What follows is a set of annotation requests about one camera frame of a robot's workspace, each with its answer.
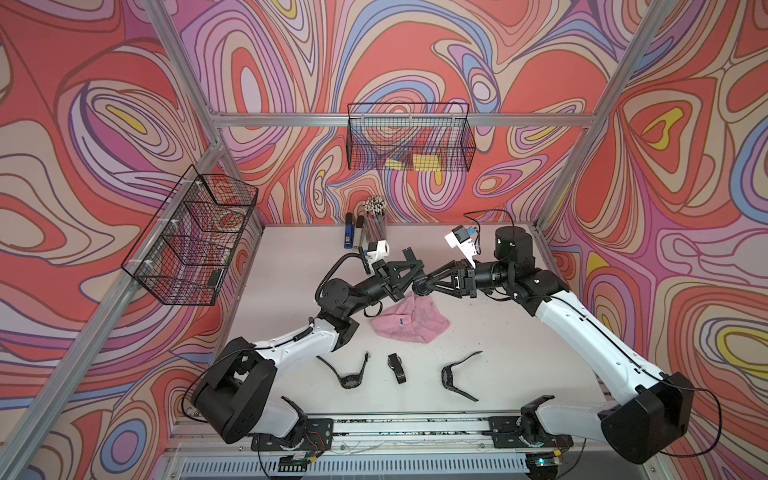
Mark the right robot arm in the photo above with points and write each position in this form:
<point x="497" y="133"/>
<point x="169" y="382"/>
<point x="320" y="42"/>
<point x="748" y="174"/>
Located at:
<point x="649" y="409"/>

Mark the wall wire basket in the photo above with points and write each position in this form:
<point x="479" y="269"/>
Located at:
<point x="396" y="130"/>
<point x="183" y="256"/>

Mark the pencil cup with pencils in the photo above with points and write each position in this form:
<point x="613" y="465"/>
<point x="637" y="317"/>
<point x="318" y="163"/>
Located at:
<point x="375" y="218"/>

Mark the pink microfibre cloth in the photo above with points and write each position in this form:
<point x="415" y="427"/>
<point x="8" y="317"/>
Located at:
<point x="415" y="319"/>

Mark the blue marker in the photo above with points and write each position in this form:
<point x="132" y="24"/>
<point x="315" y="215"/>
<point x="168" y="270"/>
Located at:
<point x="349" y="230"/>

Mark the small yellow block in basket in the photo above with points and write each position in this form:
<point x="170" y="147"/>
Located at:
<point x="395" y="165"/>

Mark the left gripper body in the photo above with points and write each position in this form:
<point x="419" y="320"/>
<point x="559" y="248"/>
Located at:
<point x="380" y="276"/>

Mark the left wall wire basket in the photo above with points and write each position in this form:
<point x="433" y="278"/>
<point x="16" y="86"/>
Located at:
<point x="183" y="256"/>

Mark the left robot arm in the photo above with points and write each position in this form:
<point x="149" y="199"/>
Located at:
<point x="233" y="394"/>

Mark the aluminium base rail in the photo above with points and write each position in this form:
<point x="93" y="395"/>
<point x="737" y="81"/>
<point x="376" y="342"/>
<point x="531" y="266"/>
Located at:
<point x="355" y="435"/>

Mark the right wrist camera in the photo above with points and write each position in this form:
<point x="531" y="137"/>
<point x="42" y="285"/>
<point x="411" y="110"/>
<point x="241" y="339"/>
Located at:
<point x="465" y="240"/>

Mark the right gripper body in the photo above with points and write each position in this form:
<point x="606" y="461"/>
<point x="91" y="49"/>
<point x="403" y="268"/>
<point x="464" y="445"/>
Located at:
<point x="468" y="279"/>

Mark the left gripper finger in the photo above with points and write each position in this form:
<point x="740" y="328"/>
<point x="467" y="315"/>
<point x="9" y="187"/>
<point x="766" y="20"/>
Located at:
<point x="404" y="278"/>
<point x="409" y="261"/>

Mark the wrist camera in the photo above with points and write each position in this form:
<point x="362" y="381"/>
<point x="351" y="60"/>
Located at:
<point x="377" y="251"/>
<point x="465" y="240"/>

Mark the back wall wire basket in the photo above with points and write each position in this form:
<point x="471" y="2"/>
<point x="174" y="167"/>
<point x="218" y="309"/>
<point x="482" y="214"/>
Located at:
<point x="396" y="130"/>

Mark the yellow sponge in basket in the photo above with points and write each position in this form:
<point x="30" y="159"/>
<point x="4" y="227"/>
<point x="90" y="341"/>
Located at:
<point x="426" y="163"/>

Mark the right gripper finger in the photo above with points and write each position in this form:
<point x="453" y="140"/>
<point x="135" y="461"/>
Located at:
<point x="450" y="290"/>
<point x="446" y="273"/>

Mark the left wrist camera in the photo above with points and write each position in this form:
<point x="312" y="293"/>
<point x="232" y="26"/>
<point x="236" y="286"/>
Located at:
<point x="377" y="251"/>

